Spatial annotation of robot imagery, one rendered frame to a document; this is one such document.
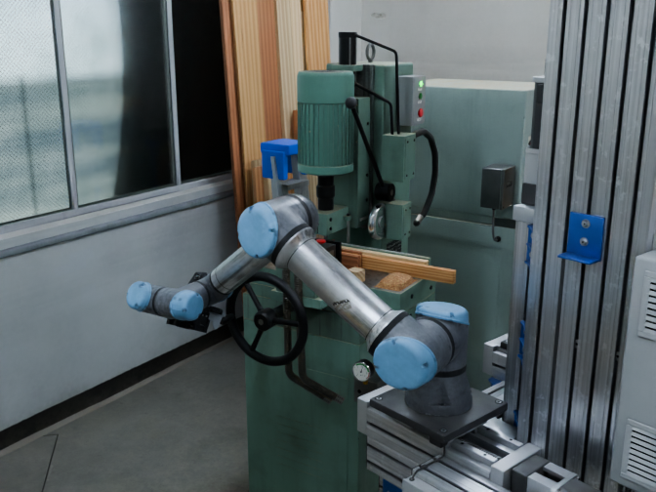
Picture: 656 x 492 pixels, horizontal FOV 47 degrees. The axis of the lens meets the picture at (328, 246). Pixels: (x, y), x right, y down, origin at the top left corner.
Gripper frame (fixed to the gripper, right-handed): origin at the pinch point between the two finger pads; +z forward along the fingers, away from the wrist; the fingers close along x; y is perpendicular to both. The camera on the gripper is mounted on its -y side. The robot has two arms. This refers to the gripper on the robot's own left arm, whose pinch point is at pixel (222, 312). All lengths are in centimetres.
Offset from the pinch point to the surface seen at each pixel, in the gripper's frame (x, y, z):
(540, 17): 7, -204, 194
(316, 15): -95, -178, 132
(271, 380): -1.9, 16.4, 35.5
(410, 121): 28, -76, 36
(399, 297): 46, -15, 20
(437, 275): 50, -25, 33
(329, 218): 15.0, -36.8, 22.0
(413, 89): 30, -85, 31
